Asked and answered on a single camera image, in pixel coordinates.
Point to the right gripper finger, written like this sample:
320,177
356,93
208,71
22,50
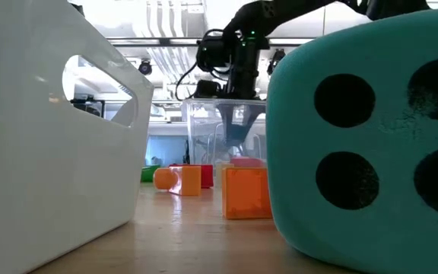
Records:
242,116

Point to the clear plastic container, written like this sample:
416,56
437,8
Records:
200,129

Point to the red two-stud toy brick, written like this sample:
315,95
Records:
247,163
207,177

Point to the small pale yellow toy brick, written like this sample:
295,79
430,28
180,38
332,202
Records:
221,169

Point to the green two-stud toy brick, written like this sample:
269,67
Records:
148,174

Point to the teal foam die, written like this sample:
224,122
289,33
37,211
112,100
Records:
394,137

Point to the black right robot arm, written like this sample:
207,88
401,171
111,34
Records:
280,15

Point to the black ceiling spotlight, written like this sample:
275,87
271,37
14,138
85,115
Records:
145,68
276,61

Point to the orange long toy block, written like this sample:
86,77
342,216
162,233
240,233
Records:
245,194

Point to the orange wedge toy block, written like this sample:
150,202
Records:
188,180

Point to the black background monitor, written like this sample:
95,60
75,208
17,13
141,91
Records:
86,108

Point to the white plastic bin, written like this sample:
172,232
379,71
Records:
51,190

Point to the black ceiling light rail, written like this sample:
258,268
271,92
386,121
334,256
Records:
127,45

